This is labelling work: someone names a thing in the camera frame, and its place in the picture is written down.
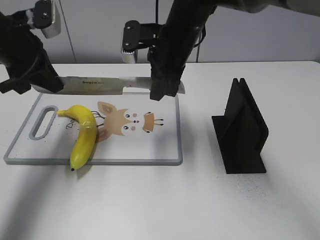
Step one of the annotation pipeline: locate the black knife stand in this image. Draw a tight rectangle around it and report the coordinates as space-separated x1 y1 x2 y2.
211 78 269 174

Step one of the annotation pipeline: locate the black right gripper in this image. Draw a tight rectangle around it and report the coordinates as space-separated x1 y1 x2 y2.
148 23 203 101

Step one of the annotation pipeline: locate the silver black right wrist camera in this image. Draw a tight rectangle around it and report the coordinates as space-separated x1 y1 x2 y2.
121 20 162 64

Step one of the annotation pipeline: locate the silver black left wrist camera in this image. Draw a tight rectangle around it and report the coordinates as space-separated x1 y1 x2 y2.
25 0 61 39

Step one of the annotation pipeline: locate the grey rimmed deer cutting board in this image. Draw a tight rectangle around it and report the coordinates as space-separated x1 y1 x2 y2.
4 92 183 165

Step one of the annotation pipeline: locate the yellow plastic banana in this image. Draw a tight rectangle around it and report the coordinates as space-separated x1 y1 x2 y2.
57 105 98 171

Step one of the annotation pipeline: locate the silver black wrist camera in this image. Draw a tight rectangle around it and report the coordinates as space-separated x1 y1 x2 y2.
25 0 61 39
121 20 162 64

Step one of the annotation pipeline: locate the white handled kitchen knife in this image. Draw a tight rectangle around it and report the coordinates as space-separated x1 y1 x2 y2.
31 75 186 96

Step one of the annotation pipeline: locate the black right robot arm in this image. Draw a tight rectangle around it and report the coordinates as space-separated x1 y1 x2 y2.
148 0 320 101

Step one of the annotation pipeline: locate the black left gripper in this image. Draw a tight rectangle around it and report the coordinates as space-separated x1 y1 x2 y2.
0 29 54 83

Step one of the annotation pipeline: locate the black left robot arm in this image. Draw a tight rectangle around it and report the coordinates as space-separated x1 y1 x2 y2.
0 10 49 80

